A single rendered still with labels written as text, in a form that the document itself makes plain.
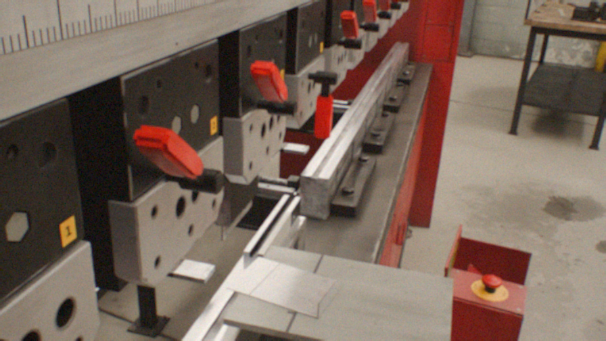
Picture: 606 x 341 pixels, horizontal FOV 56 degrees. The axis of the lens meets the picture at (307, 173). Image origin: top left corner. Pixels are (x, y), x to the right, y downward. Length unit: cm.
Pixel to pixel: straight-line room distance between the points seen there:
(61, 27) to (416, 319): 54
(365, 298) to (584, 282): 227
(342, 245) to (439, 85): 182
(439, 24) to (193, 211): 237
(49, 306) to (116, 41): 16
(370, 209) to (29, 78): 101
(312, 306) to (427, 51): 219
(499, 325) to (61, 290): 96
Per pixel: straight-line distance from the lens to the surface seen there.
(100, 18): 35
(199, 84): 47
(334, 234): 113
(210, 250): 277
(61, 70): 32
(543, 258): 306
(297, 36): 74
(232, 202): 67
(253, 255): 83
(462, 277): 124
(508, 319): 119
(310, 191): 116
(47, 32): 31
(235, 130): 57
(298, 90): 76
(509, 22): 800
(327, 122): 80
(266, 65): 52
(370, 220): 120
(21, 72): 30
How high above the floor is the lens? 143
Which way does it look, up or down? 23 degrees down
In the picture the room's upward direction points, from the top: 3 degrees clockwise
